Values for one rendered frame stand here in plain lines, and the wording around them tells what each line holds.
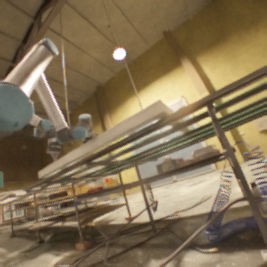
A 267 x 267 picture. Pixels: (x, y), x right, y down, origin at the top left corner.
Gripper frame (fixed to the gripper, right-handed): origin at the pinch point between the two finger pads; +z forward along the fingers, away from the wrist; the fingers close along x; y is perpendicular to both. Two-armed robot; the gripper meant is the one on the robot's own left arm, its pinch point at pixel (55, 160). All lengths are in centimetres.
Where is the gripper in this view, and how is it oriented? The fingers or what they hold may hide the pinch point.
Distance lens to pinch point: 148.7
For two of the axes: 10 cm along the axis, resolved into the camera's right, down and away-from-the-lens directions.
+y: -7.8, 4.0, 4.8
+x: -5.7, -1.3, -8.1
